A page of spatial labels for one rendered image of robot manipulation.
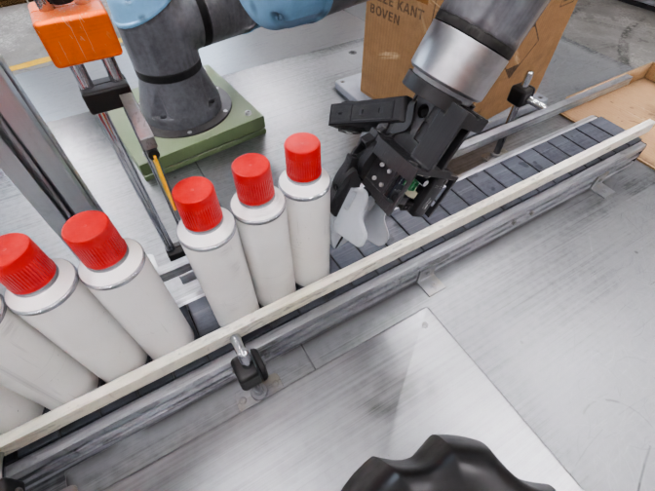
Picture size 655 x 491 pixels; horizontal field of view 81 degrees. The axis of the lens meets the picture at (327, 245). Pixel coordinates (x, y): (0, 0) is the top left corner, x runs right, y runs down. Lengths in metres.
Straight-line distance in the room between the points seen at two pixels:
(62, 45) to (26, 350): 0.23
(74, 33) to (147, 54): 0.42
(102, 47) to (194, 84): 0.46
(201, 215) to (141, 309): 0.10
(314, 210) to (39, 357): 0.27
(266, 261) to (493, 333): 0.32
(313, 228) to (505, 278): 0.32
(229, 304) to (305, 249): 0.10
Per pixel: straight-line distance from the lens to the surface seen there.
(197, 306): 0.50
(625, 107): 1.09
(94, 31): 0.33
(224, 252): 0.35
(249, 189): 0.33
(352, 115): 0.44
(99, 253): 0.33
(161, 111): 0.80
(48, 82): 1.18
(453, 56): 0.36
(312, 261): 0.44
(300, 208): 0.37
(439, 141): 0.37
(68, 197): 0.47
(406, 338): 0.47
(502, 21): 0.37
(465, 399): 0.46
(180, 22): 0.74
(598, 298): 0.66
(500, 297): 0.59
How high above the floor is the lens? 1.29
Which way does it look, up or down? 51 degrees down
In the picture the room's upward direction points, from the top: straight up
